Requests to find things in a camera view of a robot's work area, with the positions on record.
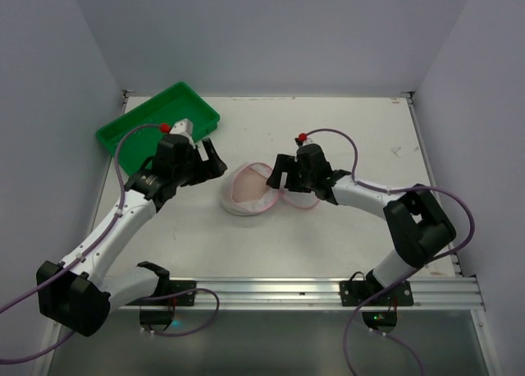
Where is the white mesh laundry bag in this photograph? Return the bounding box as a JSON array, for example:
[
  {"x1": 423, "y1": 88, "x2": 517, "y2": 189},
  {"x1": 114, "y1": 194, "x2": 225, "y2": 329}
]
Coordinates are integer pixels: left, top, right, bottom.
[{"x1": 220, "y1": 163, "x2": 319, "y2": 217}]

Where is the pink beige bra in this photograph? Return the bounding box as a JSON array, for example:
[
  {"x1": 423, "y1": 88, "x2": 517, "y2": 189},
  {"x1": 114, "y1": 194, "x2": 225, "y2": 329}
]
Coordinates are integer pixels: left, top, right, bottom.
[{"x1": 232, "y1": 166, "x2": 267, "y2": 203}]

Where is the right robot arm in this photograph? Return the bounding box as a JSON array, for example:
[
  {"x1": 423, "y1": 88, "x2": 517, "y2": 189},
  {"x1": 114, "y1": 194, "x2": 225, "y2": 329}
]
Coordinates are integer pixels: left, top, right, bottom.
[{"x1": 267, "y1": 144, "x2": 456, "y2": 294}]

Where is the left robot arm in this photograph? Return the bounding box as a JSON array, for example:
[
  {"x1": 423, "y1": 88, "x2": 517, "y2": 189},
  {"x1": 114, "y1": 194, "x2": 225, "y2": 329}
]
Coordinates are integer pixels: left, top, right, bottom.
[{"x1": 36, "y1": 134, "x2": 227, "y2": 337}]

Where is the green plastic tray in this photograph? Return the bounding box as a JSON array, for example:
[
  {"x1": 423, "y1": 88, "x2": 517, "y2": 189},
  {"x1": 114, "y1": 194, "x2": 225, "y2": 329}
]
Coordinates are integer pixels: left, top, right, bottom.
[{"x1": 95, "y1": 81, "x2": 221, "y2": 176}]

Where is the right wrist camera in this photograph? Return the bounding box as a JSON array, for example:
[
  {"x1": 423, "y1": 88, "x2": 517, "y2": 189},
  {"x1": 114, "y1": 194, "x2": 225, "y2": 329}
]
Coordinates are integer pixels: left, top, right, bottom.
[{"x1": 294, "y1": 133, "x2": 312, "y2": 148}]

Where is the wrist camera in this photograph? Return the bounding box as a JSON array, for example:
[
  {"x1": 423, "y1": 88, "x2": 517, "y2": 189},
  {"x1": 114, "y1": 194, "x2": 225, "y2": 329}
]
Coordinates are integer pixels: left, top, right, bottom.
[
  {"x1": 169, "y1": 118, "x2": 194, "y2": 144},
  {"x1": 294, "y1": 133, "x2": 312, "y2": 148}
]

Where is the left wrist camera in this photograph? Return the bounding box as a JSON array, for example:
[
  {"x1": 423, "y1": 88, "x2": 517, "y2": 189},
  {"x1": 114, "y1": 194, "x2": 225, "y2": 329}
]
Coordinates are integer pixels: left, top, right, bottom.
[{"x1": 169, "y1": 118, "x2": 194, "y2": 144}]

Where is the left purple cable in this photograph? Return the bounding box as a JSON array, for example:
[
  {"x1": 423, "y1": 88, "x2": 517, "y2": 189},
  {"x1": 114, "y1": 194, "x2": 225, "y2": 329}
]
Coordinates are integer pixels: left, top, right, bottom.
[{"x1": 0, "y1": 122, "x2": 219, "y2": 363}]

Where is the purple cable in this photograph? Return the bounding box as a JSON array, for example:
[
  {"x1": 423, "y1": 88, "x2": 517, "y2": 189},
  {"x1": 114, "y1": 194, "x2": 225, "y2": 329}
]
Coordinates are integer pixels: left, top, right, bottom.
[
  {"x1": 0, "y1": 122, "x2": 219, "y2": 363},
  {"x1": 297, "y1": 128, "x2": 477, "y2": 376}
]

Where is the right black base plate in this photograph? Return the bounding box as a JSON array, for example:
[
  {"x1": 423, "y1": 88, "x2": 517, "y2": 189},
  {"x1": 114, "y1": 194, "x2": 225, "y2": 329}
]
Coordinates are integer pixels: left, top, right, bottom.
[{"x1": 339, "y1": 271, "x2": 413, "y2": 332}]

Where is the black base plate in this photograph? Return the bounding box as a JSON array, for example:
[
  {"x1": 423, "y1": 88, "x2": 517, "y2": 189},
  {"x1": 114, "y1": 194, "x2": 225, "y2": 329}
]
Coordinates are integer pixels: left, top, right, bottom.
[
  {"x1": 339, "y1": 271, "x2": 413, "y2": 332},
  {"x1": 129, "y1": 280, "x2": 197, "y2": 332}
]

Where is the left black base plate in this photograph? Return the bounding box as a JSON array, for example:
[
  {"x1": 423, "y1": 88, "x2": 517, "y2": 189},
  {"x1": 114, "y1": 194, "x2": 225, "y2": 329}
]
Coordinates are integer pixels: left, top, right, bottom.
[{"x1": 129, "y1": 280, "x2": 197, "y2": 332}]

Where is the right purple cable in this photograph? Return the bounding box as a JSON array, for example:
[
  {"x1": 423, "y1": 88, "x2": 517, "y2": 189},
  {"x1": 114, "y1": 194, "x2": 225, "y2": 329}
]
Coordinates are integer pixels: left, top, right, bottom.
[{"x1": 297, "y1": 128, "x2": 477, "y2": 376}]

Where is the aluminium mounting rail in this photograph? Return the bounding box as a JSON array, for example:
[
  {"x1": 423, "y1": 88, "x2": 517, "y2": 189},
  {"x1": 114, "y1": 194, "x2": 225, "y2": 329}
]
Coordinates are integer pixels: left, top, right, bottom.
[{"x1": 51, "y1": 275, "x2": 485, "y2": 311}]

